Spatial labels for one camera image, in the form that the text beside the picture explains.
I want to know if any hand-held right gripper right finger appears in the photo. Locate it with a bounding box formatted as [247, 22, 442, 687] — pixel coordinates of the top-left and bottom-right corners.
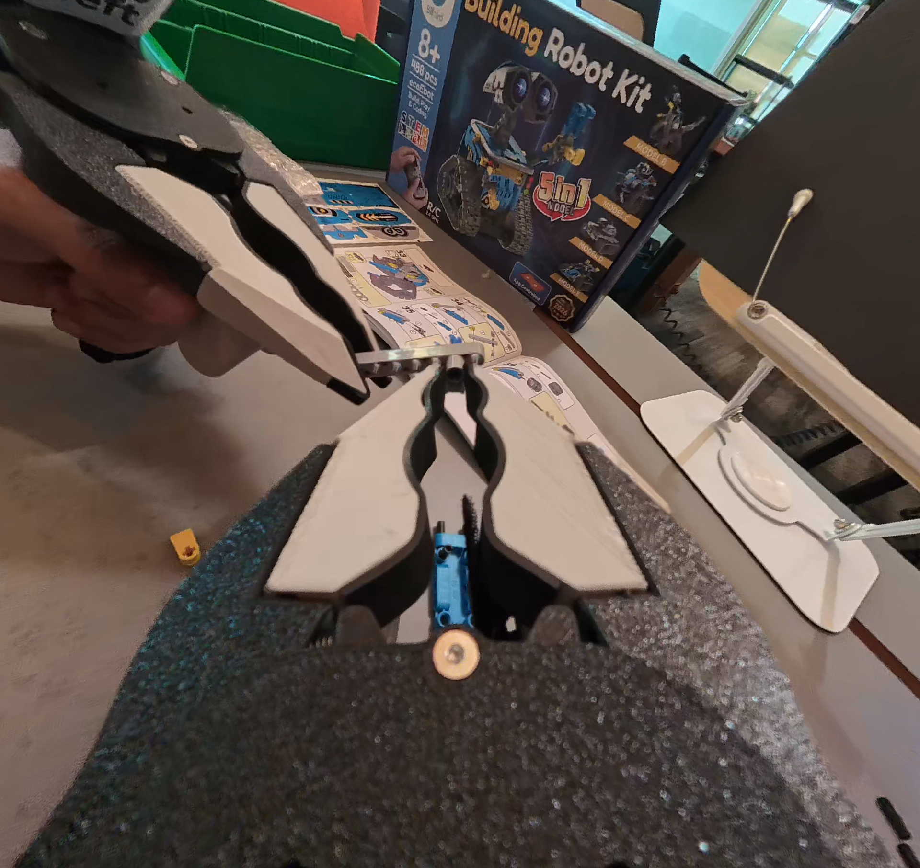
[463, 364, 653, 638]

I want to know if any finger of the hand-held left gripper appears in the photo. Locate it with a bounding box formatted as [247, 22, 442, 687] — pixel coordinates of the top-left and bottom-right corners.
[243, 180, 380, 375]
[117, 162, 370, 405]

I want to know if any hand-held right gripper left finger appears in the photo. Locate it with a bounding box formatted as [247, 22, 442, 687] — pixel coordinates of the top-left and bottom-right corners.
[262, 364, 441, 626]

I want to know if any long grey building beam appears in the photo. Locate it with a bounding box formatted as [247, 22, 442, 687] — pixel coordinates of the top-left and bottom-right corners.
[354, 341, 488, 382]

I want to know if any pile of small building pieces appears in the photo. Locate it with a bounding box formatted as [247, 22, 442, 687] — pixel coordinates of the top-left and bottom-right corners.
[875, 796, 920, 868]

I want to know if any person's left hand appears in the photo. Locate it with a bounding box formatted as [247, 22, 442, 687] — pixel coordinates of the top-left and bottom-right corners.
[0, 167, 204, 355]

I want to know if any clear plastic bag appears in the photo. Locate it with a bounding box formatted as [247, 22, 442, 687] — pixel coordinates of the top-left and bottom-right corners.
[237, 117, 324, 197]

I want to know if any blue sticker sheet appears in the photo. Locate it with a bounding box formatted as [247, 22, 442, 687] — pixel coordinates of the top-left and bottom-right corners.
[305, 178, 432, 245]

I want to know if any blue panel with black pins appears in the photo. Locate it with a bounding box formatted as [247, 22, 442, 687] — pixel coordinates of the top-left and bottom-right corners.
[430, 522, 477, 630]

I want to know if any green plastic bin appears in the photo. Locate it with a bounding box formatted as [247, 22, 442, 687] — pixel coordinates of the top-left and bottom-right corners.
[144, 0, 401, 172]

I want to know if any instruction booklet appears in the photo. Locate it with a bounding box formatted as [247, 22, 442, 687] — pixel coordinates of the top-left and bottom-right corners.
[332, 239, 673, 517]

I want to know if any white laptop stand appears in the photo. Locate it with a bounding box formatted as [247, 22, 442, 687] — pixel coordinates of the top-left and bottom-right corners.
[640, 300, 920, 635]

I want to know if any robot kit box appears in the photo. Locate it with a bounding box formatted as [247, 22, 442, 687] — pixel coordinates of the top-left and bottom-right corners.
[386, 0, 748, 333]

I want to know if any black chair with beige panel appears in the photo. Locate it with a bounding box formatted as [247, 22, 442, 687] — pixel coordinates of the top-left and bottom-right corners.
[575, 0, 662, 46]

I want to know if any black coiled cable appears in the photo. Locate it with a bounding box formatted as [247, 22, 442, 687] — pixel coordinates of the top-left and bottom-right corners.
[657, 286, 702, 366]

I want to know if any white-tipped tether wire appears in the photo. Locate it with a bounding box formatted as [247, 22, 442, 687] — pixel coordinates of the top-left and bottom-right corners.
[747, 189, 815, 319]

